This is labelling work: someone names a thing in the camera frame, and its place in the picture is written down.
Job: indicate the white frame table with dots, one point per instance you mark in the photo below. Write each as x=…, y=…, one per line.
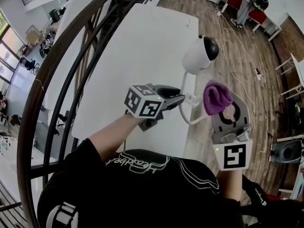
x=297, y=75

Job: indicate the black bag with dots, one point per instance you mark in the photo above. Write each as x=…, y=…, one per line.
x=54, y=15

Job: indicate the person's left forearm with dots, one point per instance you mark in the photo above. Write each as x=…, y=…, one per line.
x=111, y=136

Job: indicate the purple cloth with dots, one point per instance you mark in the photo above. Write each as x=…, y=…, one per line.
x=217, y=98

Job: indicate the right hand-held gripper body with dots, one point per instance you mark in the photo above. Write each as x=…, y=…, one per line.
x=234, y=155

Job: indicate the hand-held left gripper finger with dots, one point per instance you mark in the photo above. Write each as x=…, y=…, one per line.
x=168, y=91
x=174, y=102

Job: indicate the black printed t-shirt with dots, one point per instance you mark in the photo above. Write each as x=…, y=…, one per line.
x=130, y=198

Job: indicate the grey oval device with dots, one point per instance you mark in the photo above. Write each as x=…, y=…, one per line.
x=286, y=152

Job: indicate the stacked cardboard boxes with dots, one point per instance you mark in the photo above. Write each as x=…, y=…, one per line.
x=32, y=35

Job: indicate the black backpack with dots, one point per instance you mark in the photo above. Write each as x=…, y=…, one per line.
x=260, y=0

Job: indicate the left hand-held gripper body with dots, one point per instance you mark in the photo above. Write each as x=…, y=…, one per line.
x=142, y=103

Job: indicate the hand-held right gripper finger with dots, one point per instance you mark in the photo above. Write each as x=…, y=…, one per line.
x=217, y=125
x=244, y=113

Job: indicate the person's right forearm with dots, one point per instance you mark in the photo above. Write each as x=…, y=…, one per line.
x=229, y=186

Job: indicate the white power strip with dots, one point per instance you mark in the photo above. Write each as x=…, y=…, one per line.
x=260, y=75

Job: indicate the white dome camera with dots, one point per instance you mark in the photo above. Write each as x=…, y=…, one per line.
x=196, y=56

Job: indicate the black curved metal railing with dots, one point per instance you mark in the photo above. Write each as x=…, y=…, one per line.
x=26, y=127

